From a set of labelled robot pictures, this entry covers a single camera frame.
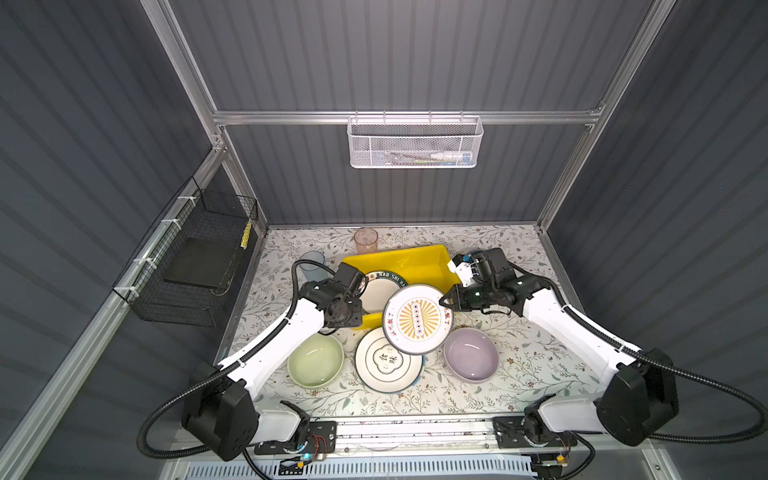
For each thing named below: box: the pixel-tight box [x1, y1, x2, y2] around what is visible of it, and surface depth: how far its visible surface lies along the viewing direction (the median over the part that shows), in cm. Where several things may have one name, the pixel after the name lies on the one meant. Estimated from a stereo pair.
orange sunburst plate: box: [382, 284, 454, 356], surface depth 81 cm
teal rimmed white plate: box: [359, 270, 408, 313], surface depth 104 cm
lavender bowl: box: [443, 327, 500, 384], surface depth 86 cm
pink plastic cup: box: [354, 227, 379, 254], surface depth 104 cm
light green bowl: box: [287, 333, 345, 388], surface depth 86 cm
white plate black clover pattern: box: [354, 327, 423, 393], surface depth 86 cm
